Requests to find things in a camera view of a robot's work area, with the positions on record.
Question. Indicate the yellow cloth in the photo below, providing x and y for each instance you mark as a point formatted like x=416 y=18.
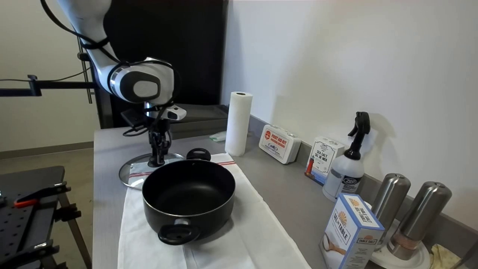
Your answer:
x=446 y=257

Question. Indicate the white spray bottle black trigger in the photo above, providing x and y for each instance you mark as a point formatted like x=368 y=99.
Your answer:
x=346 y=172

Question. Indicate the white first aid box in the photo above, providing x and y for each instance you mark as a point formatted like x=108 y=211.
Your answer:
x=279 y=144

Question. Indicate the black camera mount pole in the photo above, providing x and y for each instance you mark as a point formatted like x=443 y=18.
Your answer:
x=46 y=86

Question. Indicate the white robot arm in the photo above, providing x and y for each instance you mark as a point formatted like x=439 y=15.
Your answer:
x=140 y=83

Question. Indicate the black panel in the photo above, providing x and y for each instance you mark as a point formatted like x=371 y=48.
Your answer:
x=189 y=45

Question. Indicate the steel grinder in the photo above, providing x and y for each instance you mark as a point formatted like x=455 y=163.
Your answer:
x=391 y=199
x=424 y=214

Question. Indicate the black cooking pot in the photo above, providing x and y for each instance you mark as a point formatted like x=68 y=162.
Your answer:
x=189 y=189

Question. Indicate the black perforated workbench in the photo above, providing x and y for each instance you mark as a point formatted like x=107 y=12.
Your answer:
x=23 y=219

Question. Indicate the black orange bar clamp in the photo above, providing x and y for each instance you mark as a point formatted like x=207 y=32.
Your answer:
x=43 y=195
x=31 y=253

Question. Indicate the glass pot lid black knob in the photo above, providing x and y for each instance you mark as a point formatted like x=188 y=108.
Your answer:
x=135 y=172

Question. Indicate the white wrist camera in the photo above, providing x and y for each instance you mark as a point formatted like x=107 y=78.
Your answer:
x=174 y=112

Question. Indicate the small white carton box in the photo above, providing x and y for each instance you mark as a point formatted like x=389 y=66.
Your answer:
x=324 y=159

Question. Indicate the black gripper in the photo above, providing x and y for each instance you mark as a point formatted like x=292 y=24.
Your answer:
x=161 y=130

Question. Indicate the white paper towel roll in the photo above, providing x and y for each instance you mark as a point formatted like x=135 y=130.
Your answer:
x=240 y=124

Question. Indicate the white round tray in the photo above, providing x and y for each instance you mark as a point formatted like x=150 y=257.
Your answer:
x=398 y=262

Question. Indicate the white towel red stripes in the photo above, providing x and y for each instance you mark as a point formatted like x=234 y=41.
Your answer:
x=259 y=229

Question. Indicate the blue white carton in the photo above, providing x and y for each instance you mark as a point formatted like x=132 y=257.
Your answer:
x=349 y=234

